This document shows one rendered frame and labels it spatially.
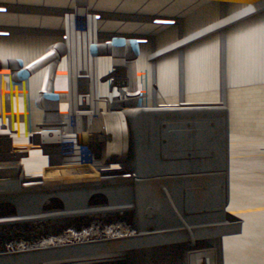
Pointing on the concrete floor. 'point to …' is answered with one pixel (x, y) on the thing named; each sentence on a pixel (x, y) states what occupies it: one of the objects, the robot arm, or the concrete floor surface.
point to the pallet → (26, 148)
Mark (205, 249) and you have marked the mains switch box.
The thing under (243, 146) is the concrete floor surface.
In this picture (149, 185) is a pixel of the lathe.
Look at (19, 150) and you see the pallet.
